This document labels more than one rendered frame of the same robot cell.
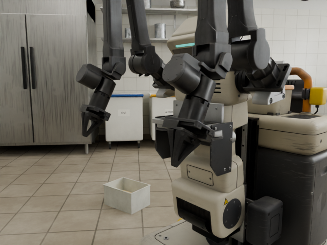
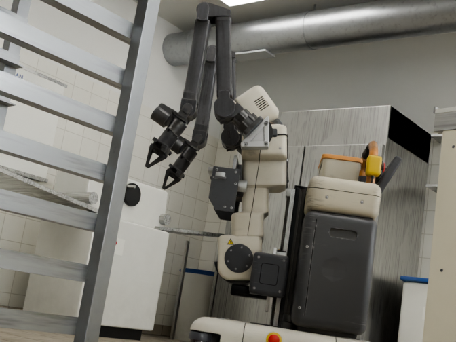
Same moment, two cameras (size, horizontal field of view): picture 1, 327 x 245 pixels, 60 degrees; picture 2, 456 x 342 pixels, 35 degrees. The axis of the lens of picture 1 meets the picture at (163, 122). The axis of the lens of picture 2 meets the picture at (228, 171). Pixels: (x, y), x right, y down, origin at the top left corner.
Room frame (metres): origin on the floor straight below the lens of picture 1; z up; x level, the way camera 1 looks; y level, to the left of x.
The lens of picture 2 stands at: (-1.00, -2.02, 0.30)
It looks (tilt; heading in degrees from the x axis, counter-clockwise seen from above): 11 degrees up; 45
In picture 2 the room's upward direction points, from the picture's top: 9 degrees clockwise
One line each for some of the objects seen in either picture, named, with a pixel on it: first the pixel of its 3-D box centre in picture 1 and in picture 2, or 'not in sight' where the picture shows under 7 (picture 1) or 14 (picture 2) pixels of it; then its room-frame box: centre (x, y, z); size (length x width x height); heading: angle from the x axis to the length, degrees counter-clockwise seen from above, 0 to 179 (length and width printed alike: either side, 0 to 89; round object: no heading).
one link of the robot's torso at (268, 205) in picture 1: (227, 217); (249, 273); (0.97, -0.24, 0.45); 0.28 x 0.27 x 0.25; 40
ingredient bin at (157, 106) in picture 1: (167, 119); not in sight; (4.19, -0.06, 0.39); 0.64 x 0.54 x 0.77; 7
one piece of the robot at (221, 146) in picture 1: (193, 133); (229, 188); (0.94, -0.10, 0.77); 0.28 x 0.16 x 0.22; 40
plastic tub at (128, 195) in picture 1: (127, 194); not in sight; (2.08, 0.28, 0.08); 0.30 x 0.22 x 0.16; 53
